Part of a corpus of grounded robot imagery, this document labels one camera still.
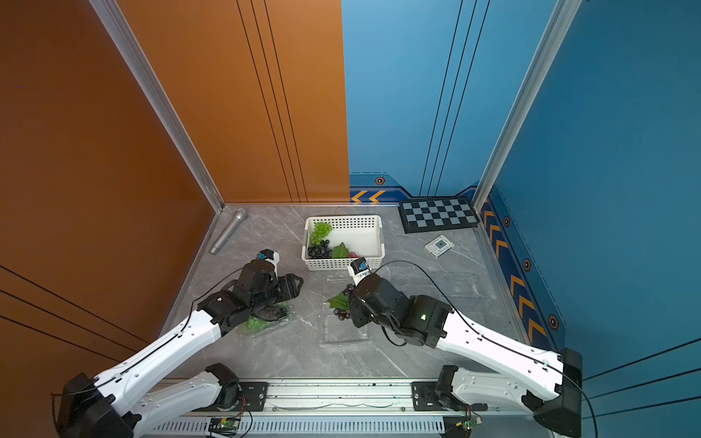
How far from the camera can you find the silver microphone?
1.07 m

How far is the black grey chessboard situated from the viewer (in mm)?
1112

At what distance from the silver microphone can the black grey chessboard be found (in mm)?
686
